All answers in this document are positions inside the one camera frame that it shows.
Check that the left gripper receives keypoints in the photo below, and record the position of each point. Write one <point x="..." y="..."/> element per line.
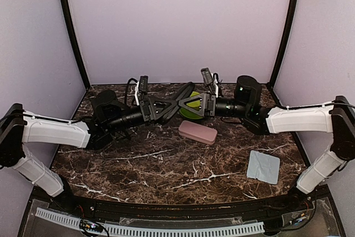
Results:
<point x="149" y="110"/>

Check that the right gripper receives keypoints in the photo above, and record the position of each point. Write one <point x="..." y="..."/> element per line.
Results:
<point x="204" y="105"/>

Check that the black glasses case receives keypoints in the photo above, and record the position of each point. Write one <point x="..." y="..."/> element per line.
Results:
<point x="184" y="92"/>

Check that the pink glasses case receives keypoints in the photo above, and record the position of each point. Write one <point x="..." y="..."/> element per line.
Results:
<point x="197" y="132"/>

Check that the blue cleaning cloth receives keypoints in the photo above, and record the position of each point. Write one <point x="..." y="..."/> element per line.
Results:
<point x="263" y="167"/>

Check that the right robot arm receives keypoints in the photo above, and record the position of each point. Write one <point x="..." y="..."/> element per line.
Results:
<point x="335" y="117"/>

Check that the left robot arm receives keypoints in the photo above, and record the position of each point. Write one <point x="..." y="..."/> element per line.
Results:
<point x="94" y="132"/>

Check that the green bowl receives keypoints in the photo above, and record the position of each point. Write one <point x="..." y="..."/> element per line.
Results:
<point x="195" y="95"/>

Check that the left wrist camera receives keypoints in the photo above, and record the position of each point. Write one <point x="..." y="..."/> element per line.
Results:
<point x="141" y="89"/>

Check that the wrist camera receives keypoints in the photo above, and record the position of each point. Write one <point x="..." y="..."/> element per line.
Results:
<point x="141" y="89"/>
<point x="211" y="80"/>

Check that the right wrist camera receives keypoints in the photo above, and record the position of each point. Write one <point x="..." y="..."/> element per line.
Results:
<point x="211" y="80"/>

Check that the black front rail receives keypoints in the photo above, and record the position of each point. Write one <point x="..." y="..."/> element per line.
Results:
<point x="269" y="210"/>

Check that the white slotted cable duct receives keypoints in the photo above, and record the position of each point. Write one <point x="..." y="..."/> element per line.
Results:
<point x="142" y="227"/>

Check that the right black frame post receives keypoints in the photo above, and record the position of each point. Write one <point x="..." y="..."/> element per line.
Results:
<point x="283" y="42"/>

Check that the black frame post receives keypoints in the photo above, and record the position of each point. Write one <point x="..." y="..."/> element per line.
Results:
<point x="283" y="42"/>
<point x="74" y="43"/>

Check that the left black frame post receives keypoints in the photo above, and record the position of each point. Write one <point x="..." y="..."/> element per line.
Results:
<point x="74" y="43"/>

